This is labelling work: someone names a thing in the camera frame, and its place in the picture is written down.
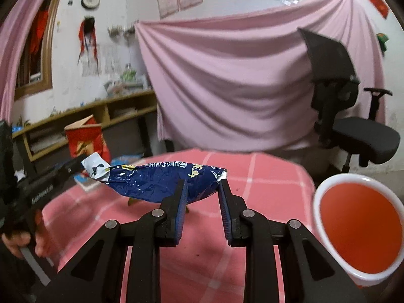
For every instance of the round wall clock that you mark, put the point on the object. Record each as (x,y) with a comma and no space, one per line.
(90,4)

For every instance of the person's left hand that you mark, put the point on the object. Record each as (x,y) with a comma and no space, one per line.
(18,240)

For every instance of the blue children's book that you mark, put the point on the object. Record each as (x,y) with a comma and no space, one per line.
(97,170)

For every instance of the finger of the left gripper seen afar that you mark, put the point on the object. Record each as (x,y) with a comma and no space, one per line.
(71,167)

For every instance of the red basin white rim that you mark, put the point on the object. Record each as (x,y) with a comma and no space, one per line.
(360,222)

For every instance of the black office chair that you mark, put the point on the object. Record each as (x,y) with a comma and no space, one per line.
(336,88)

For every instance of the pink hanging sheet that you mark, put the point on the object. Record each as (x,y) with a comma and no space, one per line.
(243,82)

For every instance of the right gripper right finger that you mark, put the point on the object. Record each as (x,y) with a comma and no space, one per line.
(231,208)

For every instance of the red tassel wall ornament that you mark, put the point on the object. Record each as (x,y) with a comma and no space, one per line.
(87,37)

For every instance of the red paper box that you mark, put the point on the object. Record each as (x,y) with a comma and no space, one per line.
(85,137)

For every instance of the blue snack wrapper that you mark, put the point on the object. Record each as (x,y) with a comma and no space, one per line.
(152,182)

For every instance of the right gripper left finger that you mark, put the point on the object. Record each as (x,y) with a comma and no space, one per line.
(174,207)

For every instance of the wooden window frame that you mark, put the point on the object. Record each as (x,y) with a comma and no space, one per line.
(34,70)

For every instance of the pink checkered tablecloth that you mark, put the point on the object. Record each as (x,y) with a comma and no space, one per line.
(202,268)

